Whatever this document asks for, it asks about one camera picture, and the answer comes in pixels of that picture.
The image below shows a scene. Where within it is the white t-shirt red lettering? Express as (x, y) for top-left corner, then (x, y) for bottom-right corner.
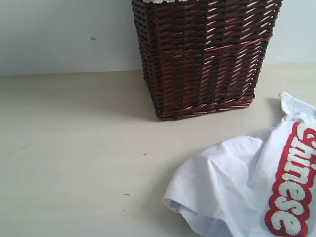
(162, 92), (316, 237)

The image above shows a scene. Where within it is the dark brown wicker basket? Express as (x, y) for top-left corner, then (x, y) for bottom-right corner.
(132, 0), (282, 120)

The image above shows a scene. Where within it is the white lace basket liner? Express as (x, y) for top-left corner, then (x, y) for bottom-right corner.
(142, 0), (188, 4)

